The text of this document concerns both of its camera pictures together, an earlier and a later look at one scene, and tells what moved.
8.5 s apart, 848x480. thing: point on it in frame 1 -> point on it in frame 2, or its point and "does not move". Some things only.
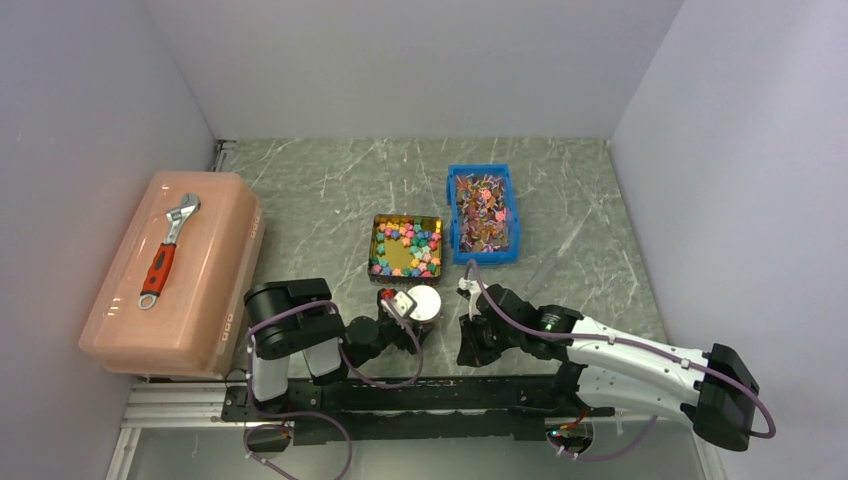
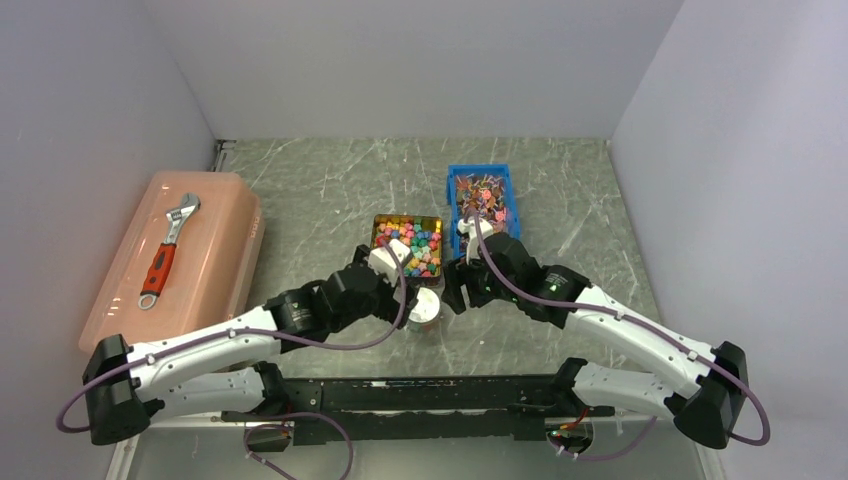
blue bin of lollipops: (483, 219) does not move
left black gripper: (407, 341) -> (389, 308)
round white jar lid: (428, 302) does not move
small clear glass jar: (428, 325) does not move
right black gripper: (471, 350) -> (456, 273)
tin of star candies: (405, 250) does not move
